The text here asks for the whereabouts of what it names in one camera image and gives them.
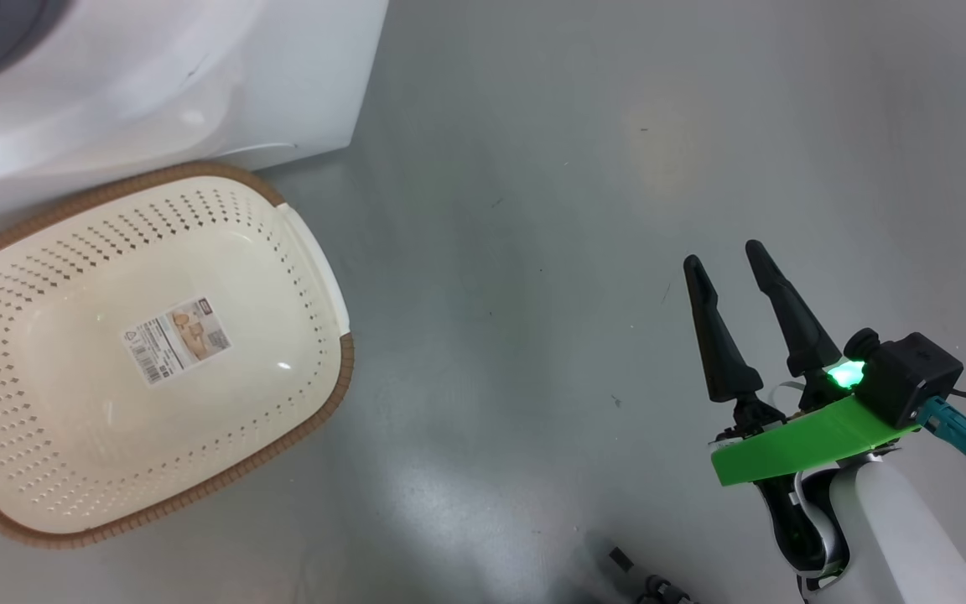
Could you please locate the white front-load washing machine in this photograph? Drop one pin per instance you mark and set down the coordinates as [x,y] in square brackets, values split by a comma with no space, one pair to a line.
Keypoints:
[198,67]

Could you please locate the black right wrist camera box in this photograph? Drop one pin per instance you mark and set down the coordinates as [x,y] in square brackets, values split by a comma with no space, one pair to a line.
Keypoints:
[911,377]

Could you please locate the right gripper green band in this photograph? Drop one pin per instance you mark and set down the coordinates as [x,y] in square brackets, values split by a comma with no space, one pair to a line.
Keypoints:
[802,440]

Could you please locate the cream perforated laundry basket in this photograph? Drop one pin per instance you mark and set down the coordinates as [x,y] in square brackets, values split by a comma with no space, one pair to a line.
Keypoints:
[72,419]

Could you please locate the basket product label sticker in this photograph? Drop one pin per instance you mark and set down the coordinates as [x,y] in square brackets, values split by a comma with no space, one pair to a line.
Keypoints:
[174,340]

